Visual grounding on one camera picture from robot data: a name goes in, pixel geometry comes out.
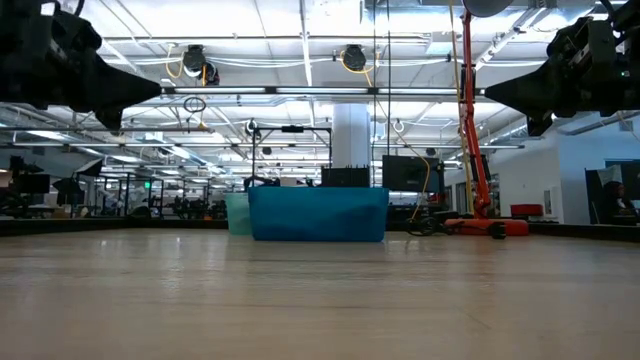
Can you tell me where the grey round lamp head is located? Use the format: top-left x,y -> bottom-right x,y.
462,0 -> 515,19

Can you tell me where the black metal rig frame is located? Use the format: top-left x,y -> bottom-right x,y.
249,124 -> 334,190

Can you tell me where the black box with antennas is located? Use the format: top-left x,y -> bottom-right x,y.
321,166 -> 372,189

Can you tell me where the black cable bundle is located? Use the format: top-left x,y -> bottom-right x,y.
404,215 -> 508,241

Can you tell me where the silver ventilation duct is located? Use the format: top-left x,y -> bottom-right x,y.
487,107 -> 599,146

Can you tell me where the black aluminium frame rail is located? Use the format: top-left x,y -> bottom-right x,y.
0,217 -> 640,245

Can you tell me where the orange articulated stand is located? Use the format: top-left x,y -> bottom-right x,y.
443,8 -> 531,237

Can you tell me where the teal blue plastic bin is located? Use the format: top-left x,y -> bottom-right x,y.
248,185 -> 390,243

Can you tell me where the black ceiling cable reel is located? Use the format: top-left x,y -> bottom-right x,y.
182,43 -> 221,86
341,43 -> 369,72

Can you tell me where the translucent green plastic bin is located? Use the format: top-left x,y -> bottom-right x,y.
224,192 -> 254,237

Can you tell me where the person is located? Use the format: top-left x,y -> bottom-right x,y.
599,180 -> 640,225

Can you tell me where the small black background monitor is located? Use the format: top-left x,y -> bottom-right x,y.
17,172 -> 51,195

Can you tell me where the red cushion seat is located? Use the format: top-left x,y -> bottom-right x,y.
509,203 -> 544,217

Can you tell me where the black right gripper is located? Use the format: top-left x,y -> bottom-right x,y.
484,17 -> 640,137

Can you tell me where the white square pillar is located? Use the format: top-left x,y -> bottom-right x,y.
332,102 -> 372,169

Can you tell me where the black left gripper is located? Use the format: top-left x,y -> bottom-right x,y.
0,0 -> 162,132

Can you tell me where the black flat screen monitor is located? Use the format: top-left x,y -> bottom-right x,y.
382,154 -> 445,194

